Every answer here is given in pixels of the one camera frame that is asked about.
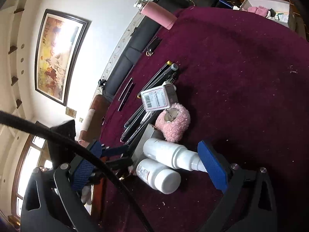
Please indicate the dark red tablecloth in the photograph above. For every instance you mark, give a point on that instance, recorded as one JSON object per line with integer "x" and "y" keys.
{"x": 244, "y": 81}

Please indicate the pink water bottle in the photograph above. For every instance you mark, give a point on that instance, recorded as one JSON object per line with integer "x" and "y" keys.
{"x": 155, "y": 12}

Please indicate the black leather sofa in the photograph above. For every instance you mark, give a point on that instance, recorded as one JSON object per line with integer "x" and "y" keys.
{"x": 139, "y": 40}

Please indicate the barcode labelled small box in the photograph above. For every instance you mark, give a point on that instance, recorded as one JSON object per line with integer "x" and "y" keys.
{"x": 159, "y": 98}

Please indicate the key bunch black case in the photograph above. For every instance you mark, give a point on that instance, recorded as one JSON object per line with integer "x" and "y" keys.
{"x": 152, "y": 46}

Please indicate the brown armchair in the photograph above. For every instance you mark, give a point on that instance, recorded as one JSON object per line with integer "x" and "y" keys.
{"x": 91, "y": 129}

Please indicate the long white carton box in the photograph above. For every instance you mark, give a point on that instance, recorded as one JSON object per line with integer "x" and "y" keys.
{"x": 150, "y": 132}

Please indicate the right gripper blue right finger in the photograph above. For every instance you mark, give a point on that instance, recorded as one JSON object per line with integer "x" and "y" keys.
{"x": 215, "y": 164}

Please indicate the right white gloved hand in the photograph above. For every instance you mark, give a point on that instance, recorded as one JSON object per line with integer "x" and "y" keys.
{"x": 86, "y": 197}

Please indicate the white spray bottle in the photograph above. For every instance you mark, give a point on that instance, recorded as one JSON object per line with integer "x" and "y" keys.
{"x": 173, "y": 155}

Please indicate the white pill bottle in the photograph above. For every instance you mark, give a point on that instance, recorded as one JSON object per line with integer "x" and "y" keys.
{"x": 158, "y": 176}

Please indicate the grey capped black marker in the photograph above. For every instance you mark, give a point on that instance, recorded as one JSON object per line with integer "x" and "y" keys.
{"x": 164, "y": 76}

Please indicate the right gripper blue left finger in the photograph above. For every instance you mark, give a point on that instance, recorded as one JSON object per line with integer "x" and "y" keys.
{"x": 82, "y": 171}

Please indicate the framed horse painting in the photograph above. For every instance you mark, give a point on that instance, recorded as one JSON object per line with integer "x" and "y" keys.
{"x": 58, "y": 44}

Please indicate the yellow capped black marker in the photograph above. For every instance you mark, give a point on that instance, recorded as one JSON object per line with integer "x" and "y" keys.
{"x": 162, "y": 70}

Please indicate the pink ringed black marker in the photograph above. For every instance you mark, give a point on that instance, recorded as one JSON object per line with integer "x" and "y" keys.
{"x": 134, "y": 124}

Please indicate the pink fluffy pouch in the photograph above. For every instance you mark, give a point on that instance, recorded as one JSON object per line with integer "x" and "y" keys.
{"x": 173, "y": 122}

